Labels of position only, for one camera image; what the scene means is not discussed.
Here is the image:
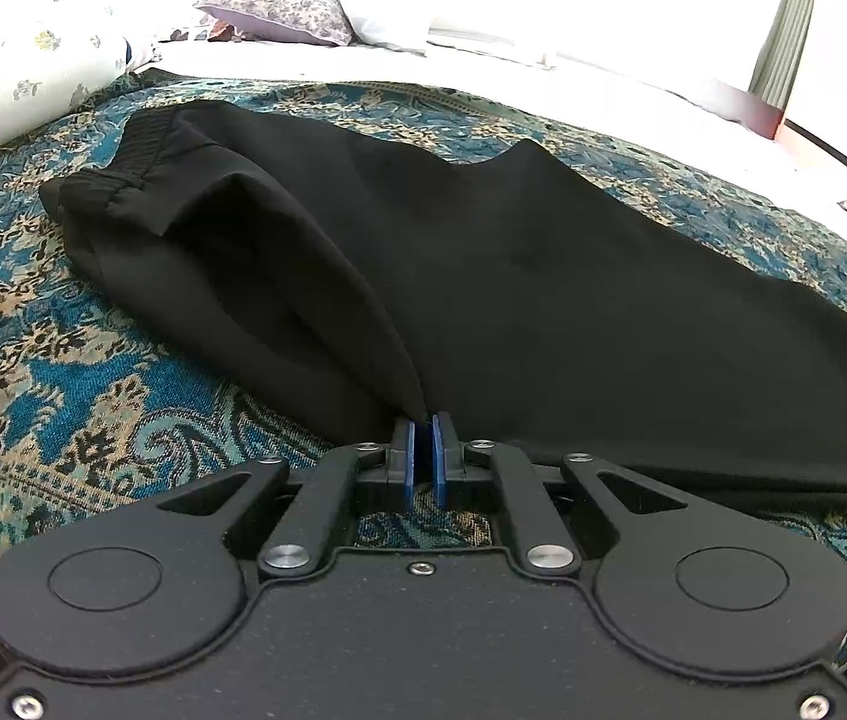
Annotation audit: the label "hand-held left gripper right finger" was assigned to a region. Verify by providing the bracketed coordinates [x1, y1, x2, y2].
[431, 412, 695, 578]

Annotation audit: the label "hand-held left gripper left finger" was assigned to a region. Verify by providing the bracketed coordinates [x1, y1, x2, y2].
[157, 420, 419, 582]

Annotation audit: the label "black pants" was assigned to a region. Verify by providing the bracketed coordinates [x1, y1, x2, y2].
[40, 101, 847, 515]

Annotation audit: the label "teal beige patterned blanket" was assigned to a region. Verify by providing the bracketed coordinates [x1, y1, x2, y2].
[0, 67, 847, 683]

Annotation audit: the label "white pillow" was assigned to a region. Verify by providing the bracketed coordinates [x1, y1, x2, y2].
[344, 0, 435, 55]

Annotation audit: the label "purple floral pillow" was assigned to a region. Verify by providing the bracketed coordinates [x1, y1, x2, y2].
[194, 0, 356, 47]

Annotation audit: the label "reddish patterned cloth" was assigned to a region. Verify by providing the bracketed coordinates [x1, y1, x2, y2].
[167, 21, 241, 44]

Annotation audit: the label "grey-green curtain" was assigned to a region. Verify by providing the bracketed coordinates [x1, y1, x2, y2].
[747, 0, 821, 112]

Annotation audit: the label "white floral quilt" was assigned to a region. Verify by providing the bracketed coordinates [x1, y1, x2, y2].
[0, 0, 211, 181]

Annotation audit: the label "wooden bed frame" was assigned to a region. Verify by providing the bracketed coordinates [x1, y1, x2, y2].
[774, 116, 847, 188]

